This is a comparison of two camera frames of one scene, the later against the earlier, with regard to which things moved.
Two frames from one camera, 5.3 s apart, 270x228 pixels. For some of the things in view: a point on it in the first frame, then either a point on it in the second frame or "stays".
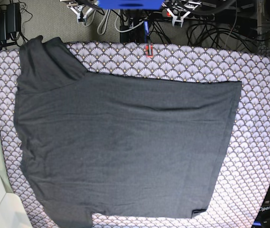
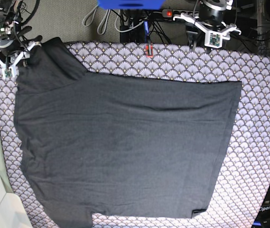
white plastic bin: [1, 209] stays
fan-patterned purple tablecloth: [258, 132] stays
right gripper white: [175, 18] to [213, 35]
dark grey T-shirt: [94, 143] stays
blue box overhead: [131, 4] stays
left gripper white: [78, 13] to [12, 69]
